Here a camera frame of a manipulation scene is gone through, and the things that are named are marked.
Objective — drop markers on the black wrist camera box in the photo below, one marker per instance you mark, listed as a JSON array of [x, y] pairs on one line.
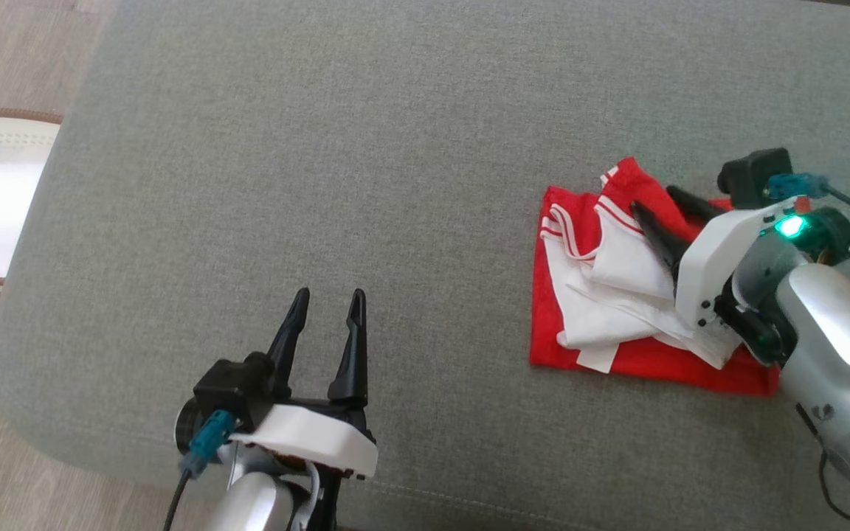
[[753, 177], [229, 387]]

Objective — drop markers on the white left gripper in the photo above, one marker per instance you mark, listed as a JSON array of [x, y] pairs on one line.
[[314, 439]]

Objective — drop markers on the red shorts with white stripe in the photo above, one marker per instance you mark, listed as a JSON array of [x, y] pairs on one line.
[[661, 372]]

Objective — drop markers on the large grey sofa seat cushion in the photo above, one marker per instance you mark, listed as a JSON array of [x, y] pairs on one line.
[[395, 147]]

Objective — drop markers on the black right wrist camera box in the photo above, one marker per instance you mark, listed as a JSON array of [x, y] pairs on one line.
[[753, 177]]

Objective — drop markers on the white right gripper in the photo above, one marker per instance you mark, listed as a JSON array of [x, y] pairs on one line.
[[713, 258]]

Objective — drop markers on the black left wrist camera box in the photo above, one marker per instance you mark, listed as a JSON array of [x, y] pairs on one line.
[[229, 387]]

